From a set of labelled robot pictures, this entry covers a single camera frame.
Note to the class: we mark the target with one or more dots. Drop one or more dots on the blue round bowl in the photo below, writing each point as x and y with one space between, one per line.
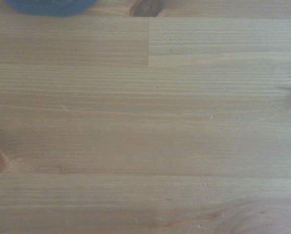
50 6

